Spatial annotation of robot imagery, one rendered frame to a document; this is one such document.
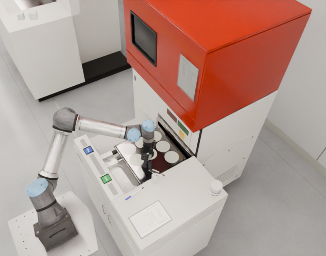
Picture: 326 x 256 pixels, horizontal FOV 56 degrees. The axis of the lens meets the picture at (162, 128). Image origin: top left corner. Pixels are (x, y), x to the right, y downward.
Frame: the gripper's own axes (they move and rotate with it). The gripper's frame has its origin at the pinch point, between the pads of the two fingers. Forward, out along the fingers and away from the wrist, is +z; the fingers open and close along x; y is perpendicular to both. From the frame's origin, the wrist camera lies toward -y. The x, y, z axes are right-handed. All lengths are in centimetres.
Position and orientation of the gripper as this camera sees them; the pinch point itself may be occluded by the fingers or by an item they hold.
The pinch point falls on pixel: (147, 159)
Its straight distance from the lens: 209.8
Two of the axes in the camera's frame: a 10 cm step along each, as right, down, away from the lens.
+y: 2.5, -7.3, 6.3
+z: -0.4, 6.5, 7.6
